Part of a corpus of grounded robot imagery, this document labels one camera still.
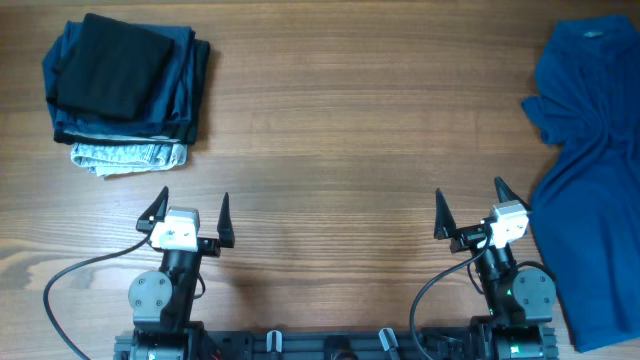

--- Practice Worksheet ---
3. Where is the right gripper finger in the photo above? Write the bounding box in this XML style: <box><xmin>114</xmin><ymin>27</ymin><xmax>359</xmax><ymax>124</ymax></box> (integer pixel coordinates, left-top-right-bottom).
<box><xmin>434</xmin><ymin>189</ymin><xmax>456</xmax><ymax>239</ymax></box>
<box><xmin>494</xmin><ymin>176</ymin><xmax>531</xmax><ymax>210</ymax></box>

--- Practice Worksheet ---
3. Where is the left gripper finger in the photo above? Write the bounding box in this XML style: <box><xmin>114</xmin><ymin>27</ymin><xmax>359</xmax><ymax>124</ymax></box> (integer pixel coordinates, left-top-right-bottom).
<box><xmin>137</xmin><ymin>186</ymin><xmax>169</xmax><ymax>224</ymax></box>
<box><xmin>217</xmin><ymin>193</ymin><xmax>234</xmax><ymax>241</ymax></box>

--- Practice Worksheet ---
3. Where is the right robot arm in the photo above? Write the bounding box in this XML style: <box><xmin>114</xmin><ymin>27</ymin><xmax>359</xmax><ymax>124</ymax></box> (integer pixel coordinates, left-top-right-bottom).
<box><xmin>422</xmin><ymin>177</ymin><xmax>558</xmax><ymax>359</ymax></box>

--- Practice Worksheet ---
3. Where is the folded dark blue garment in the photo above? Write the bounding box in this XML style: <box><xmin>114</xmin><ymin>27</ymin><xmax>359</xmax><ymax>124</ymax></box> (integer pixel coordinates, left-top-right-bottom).
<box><xmin>42</xmin><ymin>21</ymin><xmax>195</xmax><ymax>137</ymax></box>

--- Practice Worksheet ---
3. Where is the folded light grey garment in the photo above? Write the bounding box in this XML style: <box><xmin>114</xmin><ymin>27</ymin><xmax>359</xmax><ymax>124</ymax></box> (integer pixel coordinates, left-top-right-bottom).
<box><xmin>70</xmin><ymin>143</ymin><xmax>188</xmax><ymax>177</ymax></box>

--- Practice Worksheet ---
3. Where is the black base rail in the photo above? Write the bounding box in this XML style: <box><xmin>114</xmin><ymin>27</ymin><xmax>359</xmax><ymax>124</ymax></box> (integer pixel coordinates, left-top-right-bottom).
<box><xmin>113</xmin><ymin>326</ymin><xmax>559</xmax><ymax>360</ymax></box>

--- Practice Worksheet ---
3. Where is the blue polo shirt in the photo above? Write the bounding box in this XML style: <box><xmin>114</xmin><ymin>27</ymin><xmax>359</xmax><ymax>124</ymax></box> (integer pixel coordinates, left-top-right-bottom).
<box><xmin>522</xmin><ymin>15</ymin><xmax>639</xmax><ymax>352</ymax></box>

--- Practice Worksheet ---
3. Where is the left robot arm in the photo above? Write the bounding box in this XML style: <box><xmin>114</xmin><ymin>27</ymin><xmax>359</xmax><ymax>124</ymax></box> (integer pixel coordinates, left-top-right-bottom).
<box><xmin>114</xmin><ymin>188</ymin><xmax>235</xmax><ymax>360</ymax></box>

